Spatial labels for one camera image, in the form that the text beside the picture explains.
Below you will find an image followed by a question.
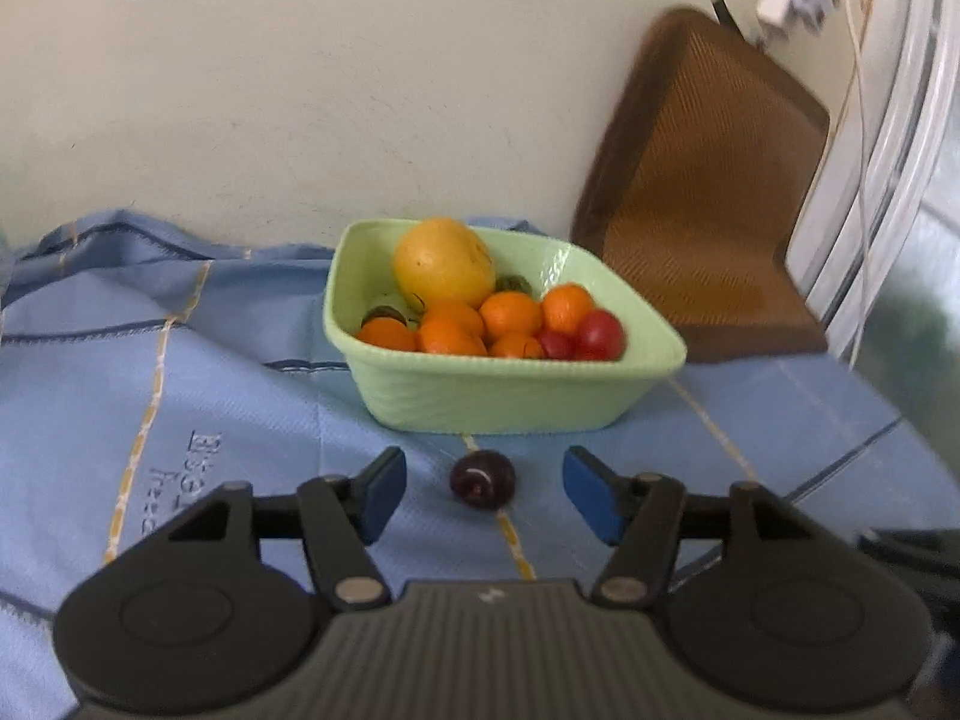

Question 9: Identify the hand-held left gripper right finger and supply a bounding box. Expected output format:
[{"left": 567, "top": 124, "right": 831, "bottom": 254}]
[{"left": 562, "top": 445, "right": 809, "bottom": 608}]

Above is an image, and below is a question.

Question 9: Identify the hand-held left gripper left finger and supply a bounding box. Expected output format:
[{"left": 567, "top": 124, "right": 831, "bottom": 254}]
[{"left": 161, "top": 446, "right": 408, "bottom": 611}]

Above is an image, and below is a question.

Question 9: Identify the light green plastic basin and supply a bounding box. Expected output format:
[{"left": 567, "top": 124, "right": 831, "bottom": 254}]
[{"left": 324, "top": 219, "right": 688, "bottom": 434}]

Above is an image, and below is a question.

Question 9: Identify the pile of small oranges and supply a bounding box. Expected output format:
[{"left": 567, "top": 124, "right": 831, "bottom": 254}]
[{"left": 356, "top": 283, "right": 597, "bottom": 359}]

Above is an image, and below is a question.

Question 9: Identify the large yellow grapefruit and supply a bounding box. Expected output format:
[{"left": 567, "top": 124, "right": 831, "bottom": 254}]
[{"left": 394, "top": 217, "right": 496, "bottom": 310}]

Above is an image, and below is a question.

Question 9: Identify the blue striped bed sheet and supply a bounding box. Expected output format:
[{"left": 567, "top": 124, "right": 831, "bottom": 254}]
[{"left": 0, "top": 211, "right": 938, "bottom": 720}]

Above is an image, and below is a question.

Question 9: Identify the brown woven mat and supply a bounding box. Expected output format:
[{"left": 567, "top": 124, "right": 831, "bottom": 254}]
[{"left": 570, "top": 7, "right": 832, "bottom": 365}]

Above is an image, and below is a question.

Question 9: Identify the white window frame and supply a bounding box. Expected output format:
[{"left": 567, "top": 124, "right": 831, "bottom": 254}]
[{"left": 787, "top": 0, "right": 960, "bottom": 361}]

